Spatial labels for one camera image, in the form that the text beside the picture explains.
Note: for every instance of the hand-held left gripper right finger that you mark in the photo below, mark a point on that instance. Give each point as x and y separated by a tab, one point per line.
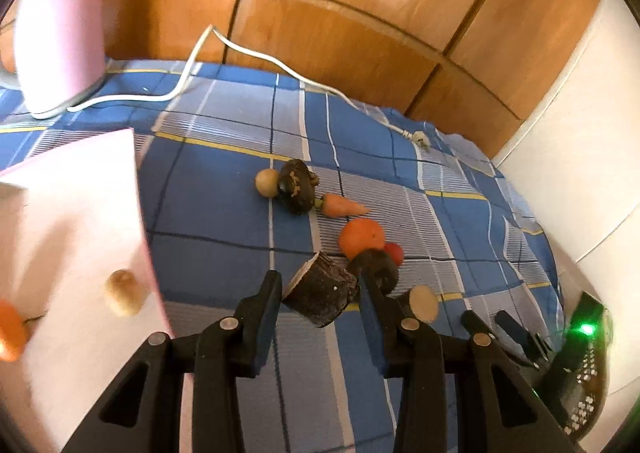
375	333

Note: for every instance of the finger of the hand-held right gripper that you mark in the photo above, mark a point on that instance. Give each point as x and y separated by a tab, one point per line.
472	322
517	335

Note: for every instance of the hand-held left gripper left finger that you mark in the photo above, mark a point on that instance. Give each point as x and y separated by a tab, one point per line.
267	323

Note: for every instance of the dark bark wood block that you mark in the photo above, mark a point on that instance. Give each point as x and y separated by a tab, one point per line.
322	295

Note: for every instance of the dark brown water chestnut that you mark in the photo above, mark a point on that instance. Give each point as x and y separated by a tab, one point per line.
382	270
297	188

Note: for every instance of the red cherry tomato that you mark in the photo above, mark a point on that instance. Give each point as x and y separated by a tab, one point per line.
395	253

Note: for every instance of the orange tangerine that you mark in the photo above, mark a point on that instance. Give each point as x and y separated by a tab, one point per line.
361	235

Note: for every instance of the small orange carrot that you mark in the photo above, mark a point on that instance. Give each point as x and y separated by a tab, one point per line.
342	205

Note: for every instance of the small tan round fruit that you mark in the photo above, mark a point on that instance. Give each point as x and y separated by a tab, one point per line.
122	293
266	182

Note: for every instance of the pink white cardboard box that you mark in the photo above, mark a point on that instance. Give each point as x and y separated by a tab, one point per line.
75	213

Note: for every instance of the blue plaid tablecloth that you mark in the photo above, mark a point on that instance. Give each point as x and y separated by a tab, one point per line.
210	213

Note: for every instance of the white cabinet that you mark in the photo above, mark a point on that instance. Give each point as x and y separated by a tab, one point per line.
575	158

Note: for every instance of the orange vegetable piece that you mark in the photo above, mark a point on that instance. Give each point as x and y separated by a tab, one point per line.
10	333

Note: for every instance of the pink electric kettle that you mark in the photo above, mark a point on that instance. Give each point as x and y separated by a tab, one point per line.
60	33

